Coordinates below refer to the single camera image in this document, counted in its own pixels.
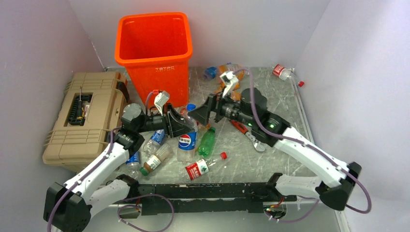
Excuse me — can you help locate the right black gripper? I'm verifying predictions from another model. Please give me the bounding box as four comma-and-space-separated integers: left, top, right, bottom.
188, 86, 256, 128

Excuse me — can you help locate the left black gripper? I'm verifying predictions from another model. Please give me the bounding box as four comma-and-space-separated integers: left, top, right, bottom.
136, 103, 194, 138

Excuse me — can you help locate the pepsi bottle front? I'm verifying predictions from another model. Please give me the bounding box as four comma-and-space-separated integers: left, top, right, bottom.
177, 103, 198, 164

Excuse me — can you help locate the green plastic bottle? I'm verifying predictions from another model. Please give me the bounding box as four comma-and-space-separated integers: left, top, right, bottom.
197, 127, 216, 157

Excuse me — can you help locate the red label cola bottle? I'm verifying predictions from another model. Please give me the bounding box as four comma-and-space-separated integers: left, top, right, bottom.
180, 152, 228, 181

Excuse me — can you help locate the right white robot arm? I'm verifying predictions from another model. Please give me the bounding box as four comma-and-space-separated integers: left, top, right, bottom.
188, 88, 362, 211

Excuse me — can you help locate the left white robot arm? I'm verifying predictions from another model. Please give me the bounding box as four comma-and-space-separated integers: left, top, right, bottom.
43, 103, 194, 232

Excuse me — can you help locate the orange plastic bin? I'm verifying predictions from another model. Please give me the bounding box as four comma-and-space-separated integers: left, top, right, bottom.
115, 12, 193, 107

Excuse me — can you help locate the blue label water bottle middle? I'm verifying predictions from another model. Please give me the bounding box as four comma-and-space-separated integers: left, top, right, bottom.
142, 130, 165, 154

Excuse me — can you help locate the blue label water bottle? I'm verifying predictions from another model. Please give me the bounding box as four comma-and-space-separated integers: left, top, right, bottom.
125, 151, 141, 179
142, 130, 165, 154

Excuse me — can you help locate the small orange bottle far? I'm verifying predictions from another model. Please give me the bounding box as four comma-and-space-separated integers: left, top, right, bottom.
218, 81, 241, 102

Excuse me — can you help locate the blue crushed bottle far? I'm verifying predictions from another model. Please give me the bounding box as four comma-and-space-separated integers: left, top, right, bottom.
202, 67, 218, 80

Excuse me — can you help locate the brown tea bottle green cap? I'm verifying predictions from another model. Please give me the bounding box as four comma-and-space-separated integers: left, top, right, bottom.
139, 143, 173, 176

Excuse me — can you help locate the large orange juice bottle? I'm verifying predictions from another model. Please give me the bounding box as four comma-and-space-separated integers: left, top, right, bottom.
217, 63, 244, 81

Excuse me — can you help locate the blue label water bottle left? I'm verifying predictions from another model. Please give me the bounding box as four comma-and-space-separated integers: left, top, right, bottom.
125, 151, 141, 179

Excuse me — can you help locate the tan tool case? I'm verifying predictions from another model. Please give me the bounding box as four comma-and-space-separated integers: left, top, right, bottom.
42, 72, 130, 173

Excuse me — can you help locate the red label bottle far corner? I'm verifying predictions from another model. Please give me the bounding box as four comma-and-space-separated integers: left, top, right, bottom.
272, 64, 305, 87

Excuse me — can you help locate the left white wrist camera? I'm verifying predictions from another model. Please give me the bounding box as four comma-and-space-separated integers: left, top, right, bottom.
154, 90, 170, 115

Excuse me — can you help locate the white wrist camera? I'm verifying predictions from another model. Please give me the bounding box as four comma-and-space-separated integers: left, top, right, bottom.
154, 90, 170, 115
220, 71, 239, 98

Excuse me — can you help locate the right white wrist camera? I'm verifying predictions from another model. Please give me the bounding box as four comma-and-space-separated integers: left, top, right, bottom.
220, 71, 239, 98

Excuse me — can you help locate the adjustable wrench red handle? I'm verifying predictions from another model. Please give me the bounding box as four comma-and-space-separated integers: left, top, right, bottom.
230, 120, 265, 152

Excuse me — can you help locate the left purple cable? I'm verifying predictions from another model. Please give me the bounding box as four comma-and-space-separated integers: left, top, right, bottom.
46, 91, 161, 232

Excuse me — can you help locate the black base frame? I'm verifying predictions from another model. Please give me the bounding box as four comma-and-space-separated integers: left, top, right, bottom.
115, 182, 295, 216

